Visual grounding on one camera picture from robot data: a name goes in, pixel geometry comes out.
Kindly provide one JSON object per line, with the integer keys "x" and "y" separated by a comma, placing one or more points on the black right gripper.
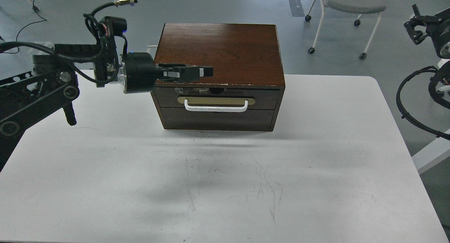
{"x": 437, "y": 27}

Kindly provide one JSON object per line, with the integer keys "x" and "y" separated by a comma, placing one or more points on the dark wooden drawer cabinet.
{"x": 244, "y": 56}

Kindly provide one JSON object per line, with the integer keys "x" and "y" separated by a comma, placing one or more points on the grey office chair on wheels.
{"x": 359, "y": 7}

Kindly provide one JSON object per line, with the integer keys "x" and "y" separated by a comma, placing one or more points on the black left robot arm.
{"x": 30, "y": 97}

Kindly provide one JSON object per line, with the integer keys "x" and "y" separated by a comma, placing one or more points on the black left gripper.
{"x": 139, "y": 74}

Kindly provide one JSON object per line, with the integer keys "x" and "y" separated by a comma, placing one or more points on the grey tape strip on floor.
{"x": 296, "y": 8}

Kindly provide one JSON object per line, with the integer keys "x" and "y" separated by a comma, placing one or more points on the wooden drawer with white handle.
{"x": 265, "y": 99}

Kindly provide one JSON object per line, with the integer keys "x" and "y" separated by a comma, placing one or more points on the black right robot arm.
{"x": 442, "y": 75}

